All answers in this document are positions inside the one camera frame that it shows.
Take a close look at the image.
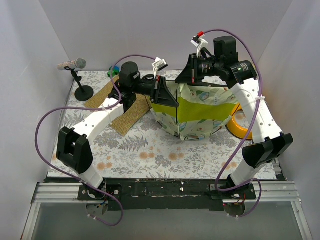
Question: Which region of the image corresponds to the green avocado print pet tent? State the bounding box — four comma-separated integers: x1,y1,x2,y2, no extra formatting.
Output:
151,82,242,142

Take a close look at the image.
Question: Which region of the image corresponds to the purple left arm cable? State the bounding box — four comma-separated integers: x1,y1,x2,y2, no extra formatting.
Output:
35,54,157,227

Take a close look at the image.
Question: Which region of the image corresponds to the green and blue toy block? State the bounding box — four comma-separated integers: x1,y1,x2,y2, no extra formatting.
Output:
107,66,120,78

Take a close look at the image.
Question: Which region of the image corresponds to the yellow double pet bowl stand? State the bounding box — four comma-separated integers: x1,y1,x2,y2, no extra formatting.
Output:
226,103,248,140

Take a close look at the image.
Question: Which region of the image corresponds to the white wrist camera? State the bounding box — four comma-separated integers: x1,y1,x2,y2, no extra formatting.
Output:
152,57,168,77
190,31,208,57

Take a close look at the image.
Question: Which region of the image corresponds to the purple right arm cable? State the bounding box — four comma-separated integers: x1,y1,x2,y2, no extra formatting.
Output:
202,29,263,218

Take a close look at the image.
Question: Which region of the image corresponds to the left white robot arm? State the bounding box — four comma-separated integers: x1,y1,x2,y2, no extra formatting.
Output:
56,58,179,200

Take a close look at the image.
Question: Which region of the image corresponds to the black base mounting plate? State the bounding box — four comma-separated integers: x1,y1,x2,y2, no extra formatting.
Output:
78,178,257,211

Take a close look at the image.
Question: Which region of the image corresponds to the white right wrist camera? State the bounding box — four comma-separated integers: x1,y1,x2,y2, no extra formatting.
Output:
190,31,208,57

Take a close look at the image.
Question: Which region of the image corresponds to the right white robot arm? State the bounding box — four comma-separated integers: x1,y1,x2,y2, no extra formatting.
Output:
175,32,294,199

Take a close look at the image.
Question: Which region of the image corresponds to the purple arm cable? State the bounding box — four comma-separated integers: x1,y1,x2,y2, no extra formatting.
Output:
35,54,157,227
202,29,263,218

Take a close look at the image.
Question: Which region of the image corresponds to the aluminium frame rail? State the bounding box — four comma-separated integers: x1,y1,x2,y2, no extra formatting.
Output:
22,178,313,240

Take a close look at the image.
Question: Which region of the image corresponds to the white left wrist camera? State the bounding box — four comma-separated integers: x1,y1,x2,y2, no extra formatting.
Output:
152,57,168,77

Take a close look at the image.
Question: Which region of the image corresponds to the grey head microphone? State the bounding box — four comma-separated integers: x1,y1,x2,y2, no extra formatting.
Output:
57,58,87,71

